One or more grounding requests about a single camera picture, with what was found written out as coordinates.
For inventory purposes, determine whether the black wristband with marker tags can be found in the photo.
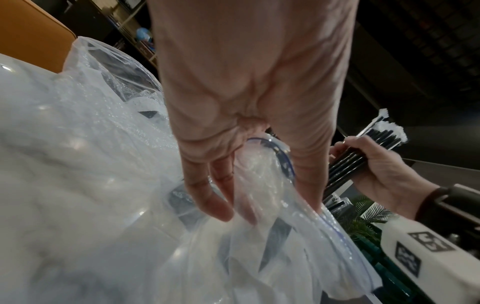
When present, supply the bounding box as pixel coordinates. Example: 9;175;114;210
415;183;480;238

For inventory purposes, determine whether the clear zip bag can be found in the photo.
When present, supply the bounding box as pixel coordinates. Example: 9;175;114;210
0;36;185;226
153;133;383;304

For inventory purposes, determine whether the green plant pot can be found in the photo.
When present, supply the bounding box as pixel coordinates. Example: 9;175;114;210
350;225;421;304

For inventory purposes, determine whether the orange upholstered chair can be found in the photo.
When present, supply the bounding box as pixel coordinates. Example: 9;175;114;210
0;0;78;73

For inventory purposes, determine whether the bundle of black straws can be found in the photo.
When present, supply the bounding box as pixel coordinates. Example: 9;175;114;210
322;108;409;198

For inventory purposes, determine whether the person's right hand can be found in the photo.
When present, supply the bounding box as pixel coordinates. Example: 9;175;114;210
329;135;441;221

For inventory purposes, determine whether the green palm plant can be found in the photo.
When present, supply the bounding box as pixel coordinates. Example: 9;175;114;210
335;194;393;241

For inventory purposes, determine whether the person's left hand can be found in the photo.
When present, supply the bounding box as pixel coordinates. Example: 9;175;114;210
146;0;359;224

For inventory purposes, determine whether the gold framed wall shelf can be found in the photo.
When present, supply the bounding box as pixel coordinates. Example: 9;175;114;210
104;0;160;68

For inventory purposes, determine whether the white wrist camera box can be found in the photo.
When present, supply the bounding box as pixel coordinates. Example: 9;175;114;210
379;215;480;304

